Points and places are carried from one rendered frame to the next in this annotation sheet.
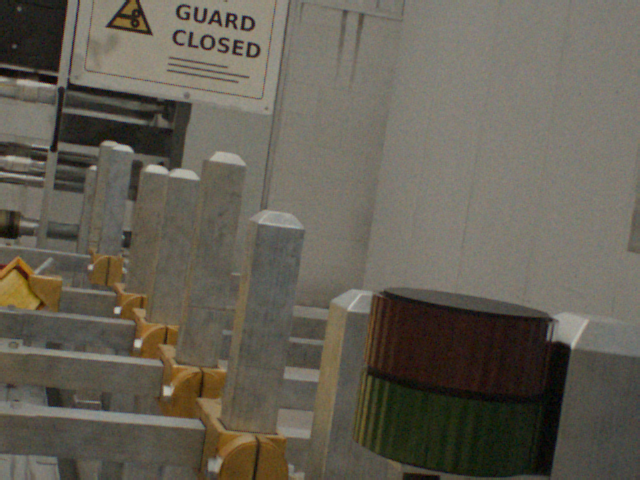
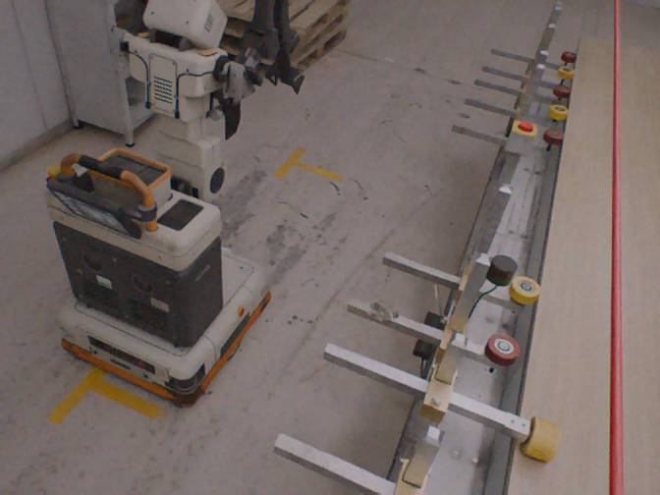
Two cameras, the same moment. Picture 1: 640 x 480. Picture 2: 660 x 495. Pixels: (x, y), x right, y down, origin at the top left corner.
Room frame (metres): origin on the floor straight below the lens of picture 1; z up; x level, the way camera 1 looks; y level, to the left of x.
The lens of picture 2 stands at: (1.43, 0.11, 1.94)
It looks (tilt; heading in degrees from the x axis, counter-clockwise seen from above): 42 degrees down; 212
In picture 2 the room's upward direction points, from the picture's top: 8 degrees clockwise
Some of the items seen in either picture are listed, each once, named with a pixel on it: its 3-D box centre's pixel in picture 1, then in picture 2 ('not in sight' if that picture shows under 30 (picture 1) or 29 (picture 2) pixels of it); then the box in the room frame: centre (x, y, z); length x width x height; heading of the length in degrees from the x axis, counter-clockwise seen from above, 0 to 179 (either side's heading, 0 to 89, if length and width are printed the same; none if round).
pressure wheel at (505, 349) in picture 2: not in sight; (497, 357); (0.42, 0.03, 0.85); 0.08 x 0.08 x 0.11
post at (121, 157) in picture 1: (103, 285); not in sight; (2.10, 0.35, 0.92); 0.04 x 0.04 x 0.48; 15
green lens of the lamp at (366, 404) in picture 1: (448, 416); (500, 274); (0.40, -0.05, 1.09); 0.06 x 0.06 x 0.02
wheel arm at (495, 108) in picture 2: not in sight; (510, 113); (-0.99, -0.51, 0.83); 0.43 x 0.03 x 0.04; 105
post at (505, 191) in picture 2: not in sight; (480, 252); (0.17, -0.16, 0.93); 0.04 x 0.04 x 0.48; 15
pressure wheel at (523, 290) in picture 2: not in sight; (520, 299); (0.17, 0.00, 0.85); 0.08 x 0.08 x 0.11
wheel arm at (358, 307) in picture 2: not in sight; (423, 333); (0.47, -0.16, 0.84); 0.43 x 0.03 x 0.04; 105
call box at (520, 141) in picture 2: not in sight; (521, 139); (-0.08, -0.23, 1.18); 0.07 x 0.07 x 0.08; 15
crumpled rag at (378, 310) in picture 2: not in sight; (383, 309); (0.50, -0.27, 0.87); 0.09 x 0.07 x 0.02; 105
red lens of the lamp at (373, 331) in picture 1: (459, 339); (503, 266); (0.40, -0.05, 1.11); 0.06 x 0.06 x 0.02
